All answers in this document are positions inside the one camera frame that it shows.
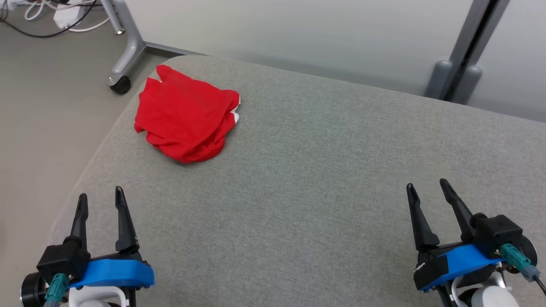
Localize teal plug camera cable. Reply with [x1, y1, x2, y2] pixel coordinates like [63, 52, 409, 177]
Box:
[500, 243, 546, 297]
[43, 273, 70, 307]

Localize white floor cable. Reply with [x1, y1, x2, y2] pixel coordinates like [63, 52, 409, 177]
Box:
[23, 0, 112, 33]

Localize black caster wheel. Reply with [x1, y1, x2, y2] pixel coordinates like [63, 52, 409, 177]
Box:
[110, 76, 132, 96]

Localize grey metal table leg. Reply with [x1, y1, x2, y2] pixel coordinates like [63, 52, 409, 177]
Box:
[100, 0, 148, 86]

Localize white power strip with cables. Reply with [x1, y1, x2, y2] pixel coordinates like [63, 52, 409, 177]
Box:
[0, 0, 99, 39]

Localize teal plug right camera cable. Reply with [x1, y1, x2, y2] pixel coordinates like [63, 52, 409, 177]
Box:
[500, 243, 546, 297]

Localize grey partition post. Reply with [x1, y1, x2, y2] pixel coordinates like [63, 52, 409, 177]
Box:
[444, 0, 511, 101]

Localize red shorts with white stripe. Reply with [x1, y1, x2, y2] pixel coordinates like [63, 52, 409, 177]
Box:
[134, 64, 242, 164]

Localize teal plug left camera cable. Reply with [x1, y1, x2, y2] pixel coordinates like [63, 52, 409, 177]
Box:
[43, 273, 70, 307]

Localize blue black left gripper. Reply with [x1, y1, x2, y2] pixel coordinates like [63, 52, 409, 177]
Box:
[67, 186, 155, 307]

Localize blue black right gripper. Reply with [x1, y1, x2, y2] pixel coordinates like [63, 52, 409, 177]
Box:
[406, 178, 505, 307]

